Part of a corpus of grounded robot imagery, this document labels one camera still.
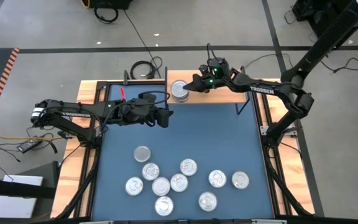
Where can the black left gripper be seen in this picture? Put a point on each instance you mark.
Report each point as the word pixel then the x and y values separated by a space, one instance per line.
pixel 138 110

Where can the white bracket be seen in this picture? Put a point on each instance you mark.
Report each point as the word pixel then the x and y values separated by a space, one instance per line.
pixel 96 222
pixel 269 221

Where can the black beam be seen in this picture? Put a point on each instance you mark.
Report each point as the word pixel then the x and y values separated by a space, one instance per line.
pixel 11 188

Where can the blue label tuna can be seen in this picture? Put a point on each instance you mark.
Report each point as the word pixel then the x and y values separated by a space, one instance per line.
pixel 188 167
pixel 217 178

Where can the silver-lidded tuna can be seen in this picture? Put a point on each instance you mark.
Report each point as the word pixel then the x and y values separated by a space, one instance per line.
pixel 142 154
pixel 150 171
pixel 134 186
pixel 240 180
pixel 179 182

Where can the dark grey cabinet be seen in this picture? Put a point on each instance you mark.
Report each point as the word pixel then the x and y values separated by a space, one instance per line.
pixel 47 174

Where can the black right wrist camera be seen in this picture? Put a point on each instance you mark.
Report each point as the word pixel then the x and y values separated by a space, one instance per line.
pixel 203 69

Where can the wooden shelf with black legs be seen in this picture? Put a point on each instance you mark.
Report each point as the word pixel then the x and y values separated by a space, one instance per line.
pixel 216 98

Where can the black power adapter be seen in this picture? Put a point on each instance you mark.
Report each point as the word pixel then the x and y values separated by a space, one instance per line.
pixel 30 146

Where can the teal Trader Joe's tuna can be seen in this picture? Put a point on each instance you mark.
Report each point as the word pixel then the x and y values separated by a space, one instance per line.
pixel 164 205
pixel 208 201

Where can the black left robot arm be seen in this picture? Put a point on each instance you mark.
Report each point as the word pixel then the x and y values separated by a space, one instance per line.
pixel 73 114

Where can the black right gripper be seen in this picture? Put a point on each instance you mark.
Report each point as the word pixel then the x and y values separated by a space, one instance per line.
pixel 221 74

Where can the black perforated tower stand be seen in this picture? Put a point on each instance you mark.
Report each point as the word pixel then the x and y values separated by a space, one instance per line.
pixel 328 34

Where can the black box with yellow trim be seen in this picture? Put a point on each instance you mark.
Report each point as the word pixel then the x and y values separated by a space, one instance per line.
pixel 110 3

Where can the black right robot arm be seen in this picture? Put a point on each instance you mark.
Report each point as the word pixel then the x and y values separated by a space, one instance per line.
pixel 263 90

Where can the white board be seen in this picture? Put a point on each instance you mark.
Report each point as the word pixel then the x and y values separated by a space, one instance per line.
pixel 14 205

